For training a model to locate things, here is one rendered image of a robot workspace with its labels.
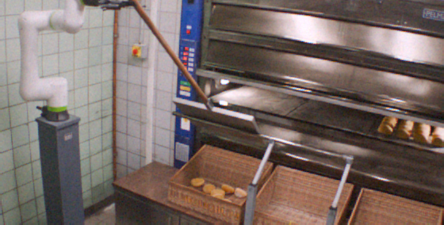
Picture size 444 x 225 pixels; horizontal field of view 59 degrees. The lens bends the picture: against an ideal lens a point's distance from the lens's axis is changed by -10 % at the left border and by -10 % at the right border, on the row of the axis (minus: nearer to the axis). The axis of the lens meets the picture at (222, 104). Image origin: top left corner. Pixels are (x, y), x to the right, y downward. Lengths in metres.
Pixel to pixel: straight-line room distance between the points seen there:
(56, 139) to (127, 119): 1.22
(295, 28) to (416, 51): 0.78
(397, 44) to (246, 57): 1.02
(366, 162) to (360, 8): 0.97
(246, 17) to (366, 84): 0.92
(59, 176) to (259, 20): 1.61
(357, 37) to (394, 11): 0.28
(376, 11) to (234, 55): 1.02
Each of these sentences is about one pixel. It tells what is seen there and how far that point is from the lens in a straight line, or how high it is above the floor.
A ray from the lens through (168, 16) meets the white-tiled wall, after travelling 3.24.
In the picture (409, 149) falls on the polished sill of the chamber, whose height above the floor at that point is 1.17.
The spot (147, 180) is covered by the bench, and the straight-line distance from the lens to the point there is 3.24.
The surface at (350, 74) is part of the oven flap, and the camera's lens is 2.72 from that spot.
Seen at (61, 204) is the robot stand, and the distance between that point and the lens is 2.77.
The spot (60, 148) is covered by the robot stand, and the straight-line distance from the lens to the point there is 2.61.
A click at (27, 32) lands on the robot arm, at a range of 2.43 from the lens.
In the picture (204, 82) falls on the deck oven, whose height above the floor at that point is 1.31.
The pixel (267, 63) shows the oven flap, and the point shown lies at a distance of 2.87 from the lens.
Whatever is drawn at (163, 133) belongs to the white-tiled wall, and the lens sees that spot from 3.46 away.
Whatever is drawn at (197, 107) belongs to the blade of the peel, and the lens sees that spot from 2.61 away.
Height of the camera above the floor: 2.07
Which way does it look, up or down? 17 degrees down
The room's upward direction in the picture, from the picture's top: 5 degrees clockwise
